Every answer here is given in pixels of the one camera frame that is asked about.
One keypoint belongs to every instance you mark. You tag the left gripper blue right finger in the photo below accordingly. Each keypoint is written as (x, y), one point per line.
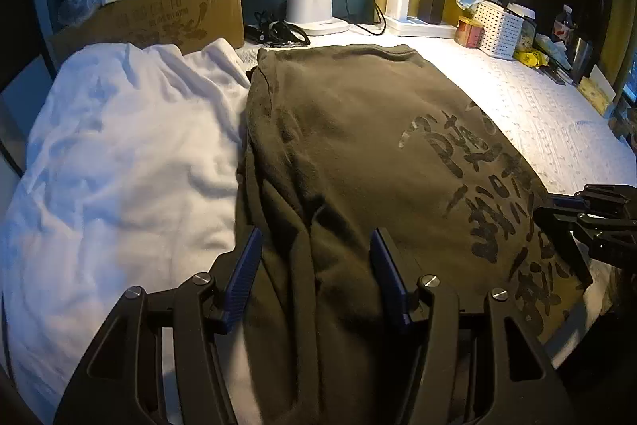
(399, 298)

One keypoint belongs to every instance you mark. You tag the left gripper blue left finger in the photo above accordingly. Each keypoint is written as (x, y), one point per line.
(236, 274)

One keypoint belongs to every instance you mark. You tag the yellow tissue box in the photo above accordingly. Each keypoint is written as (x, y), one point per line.
(598, 91)

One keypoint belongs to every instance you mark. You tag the computer monitor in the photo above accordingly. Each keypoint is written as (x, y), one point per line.
(630, 86)

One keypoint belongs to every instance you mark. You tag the black smartphone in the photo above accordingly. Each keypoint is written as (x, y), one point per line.
(556, 74)

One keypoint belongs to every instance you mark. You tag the white garment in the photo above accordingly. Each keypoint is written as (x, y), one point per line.
(130, 181)

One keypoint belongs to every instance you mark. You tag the steel tumbler cup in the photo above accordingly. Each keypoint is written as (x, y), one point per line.
(580, 54)

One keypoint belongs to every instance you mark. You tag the yellow snack packet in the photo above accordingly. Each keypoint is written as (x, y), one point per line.
(532, 58)

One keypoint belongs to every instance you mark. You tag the clear jar white lid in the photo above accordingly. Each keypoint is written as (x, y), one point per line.
(529, 28)

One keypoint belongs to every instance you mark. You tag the plastic cola bottle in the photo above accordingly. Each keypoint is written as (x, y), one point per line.
(563, 26)

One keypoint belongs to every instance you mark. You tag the white perforated plastic basket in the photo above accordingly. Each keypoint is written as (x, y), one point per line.
(501, 30)

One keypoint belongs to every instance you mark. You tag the red gold tin can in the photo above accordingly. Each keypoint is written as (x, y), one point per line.
(469, 32)

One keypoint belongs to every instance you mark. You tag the white power strip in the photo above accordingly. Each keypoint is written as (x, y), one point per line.
(413, 27)

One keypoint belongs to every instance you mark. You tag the black charger adapter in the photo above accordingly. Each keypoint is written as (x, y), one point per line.
(431, 11)

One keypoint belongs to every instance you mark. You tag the white charger adapter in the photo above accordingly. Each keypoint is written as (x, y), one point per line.
(397, 9)

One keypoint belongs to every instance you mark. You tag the brown cardboard box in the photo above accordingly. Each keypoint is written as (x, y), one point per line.
(188, 24)

